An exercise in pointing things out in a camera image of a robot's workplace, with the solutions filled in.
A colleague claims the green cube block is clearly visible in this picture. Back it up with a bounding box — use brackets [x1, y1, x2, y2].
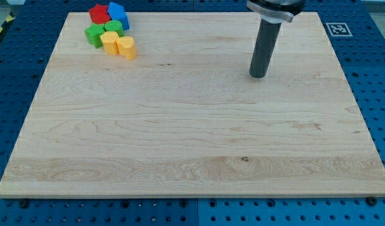
[84, 23, 105, 48]

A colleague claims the yellow hexagon block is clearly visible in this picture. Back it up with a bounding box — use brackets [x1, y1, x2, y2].
[100, 31, 119, 55]

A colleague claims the black bolt front left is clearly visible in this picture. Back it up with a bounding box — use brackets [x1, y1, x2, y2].
[18, 199, 29, 209]

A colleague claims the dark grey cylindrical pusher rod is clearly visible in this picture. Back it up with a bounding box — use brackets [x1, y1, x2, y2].
[249, 19, 281, 78]

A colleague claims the black bolt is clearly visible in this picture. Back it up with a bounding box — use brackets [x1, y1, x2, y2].
[366, 196, 378, 207]
[18, 199, 29, 209]

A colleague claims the white fiducial marker tag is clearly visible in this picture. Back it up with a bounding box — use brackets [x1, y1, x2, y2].
[326, 22, 352, 37]

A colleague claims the yellow heart block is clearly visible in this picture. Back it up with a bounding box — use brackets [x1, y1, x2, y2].
[116, 36, 137, 60]

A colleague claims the large wooden board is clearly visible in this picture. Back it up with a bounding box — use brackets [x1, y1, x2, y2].
[0, 13, 385, 199]

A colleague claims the blue pentagon block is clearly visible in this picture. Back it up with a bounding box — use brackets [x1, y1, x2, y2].
[107, 2, 130, 31]

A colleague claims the green cylinder block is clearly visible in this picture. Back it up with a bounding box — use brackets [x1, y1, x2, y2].
[104, 20, 124, 37]

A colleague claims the black bolt front right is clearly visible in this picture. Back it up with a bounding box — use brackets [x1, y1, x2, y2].
[366, 196, 378, 207]

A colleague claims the red star block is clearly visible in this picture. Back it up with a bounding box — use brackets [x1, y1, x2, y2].
[88, 4, 111, 24]

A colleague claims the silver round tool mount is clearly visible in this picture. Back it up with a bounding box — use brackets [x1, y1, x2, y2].
[246, 0, 306, 23]

